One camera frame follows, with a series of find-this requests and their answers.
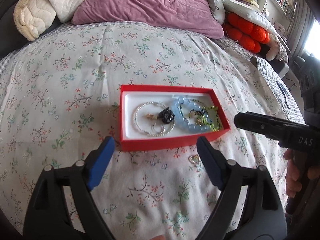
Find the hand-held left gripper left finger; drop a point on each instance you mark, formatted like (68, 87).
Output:
(100, 162)

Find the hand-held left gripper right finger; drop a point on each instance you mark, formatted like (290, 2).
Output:
(210, 162)

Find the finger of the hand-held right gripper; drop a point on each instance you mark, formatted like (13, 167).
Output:
(257, 125)

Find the red cardboard box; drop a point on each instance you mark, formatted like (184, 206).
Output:
(162, 143)

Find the black hair claw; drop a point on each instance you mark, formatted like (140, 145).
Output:
(166, 115)

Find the person's right hand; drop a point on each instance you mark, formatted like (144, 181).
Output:
(292, 177)

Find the person's left hand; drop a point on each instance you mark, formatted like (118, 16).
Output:
(157, 237)

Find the grey patterned cushion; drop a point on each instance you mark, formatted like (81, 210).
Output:
(275, 85)

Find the floral bedsheet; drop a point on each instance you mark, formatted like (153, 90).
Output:
(75, 92)

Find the white fluffy cushion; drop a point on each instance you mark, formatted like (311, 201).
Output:
(272, 50)

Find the orange knotted cushion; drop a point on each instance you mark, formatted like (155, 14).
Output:
(247, 32)

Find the white quilted pillow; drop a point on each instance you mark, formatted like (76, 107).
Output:
(252, 12)

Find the stack of books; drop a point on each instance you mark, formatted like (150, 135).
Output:
(250, 2)

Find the white printed pillow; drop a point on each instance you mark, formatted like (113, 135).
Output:
(215, 2)

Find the purple pillow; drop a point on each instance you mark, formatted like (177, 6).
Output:
(150, 7)

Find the black pillow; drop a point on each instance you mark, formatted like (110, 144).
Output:
(10, 30)

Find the cream fleece blanket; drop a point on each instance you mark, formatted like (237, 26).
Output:
(32, 15)

